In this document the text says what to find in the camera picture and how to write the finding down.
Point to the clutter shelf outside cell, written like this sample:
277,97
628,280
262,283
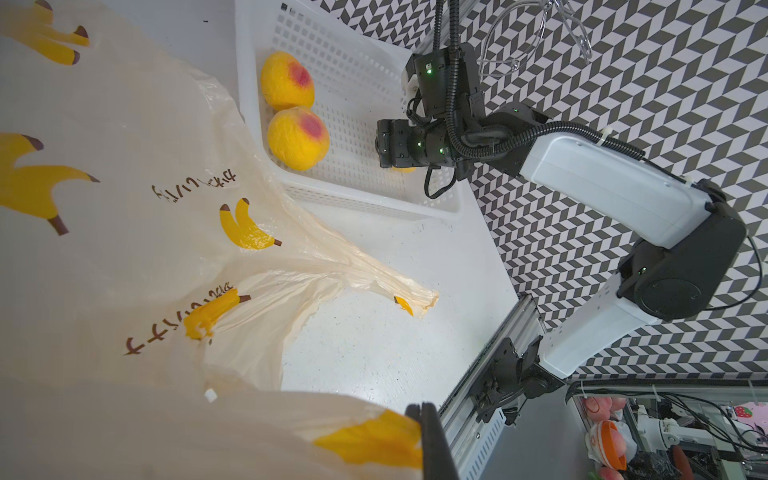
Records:
694,429

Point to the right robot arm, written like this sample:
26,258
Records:
688,236

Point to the white plastic basket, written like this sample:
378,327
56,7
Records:
358,82

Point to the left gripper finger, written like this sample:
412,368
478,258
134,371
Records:
438,463

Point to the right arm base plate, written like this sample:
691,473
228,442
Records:
509,380

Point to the aluminium mounting rail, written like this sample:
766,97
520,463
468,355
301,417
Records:
473,414

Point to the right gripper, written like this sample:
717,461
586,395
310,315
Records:
402,145

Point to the banana print plastic bag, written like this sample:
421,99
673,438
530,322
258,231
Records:
152,271

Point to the metal wire cup rack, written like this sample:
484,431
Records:
493,66

